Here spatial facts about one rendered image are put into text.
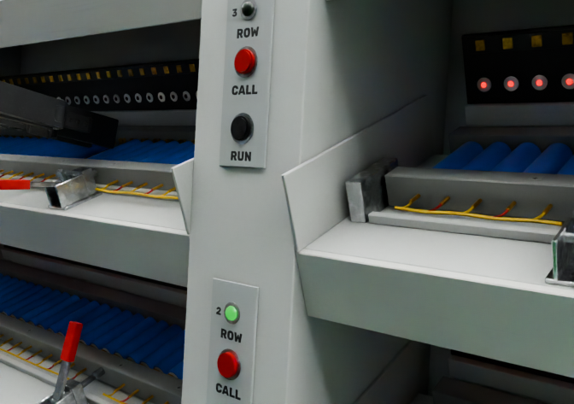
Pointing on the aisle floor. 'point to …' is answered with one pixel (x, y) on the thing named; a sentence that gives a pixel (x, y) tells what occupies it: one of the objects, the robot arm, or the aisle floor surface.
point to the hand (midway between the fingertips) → (74, 126)
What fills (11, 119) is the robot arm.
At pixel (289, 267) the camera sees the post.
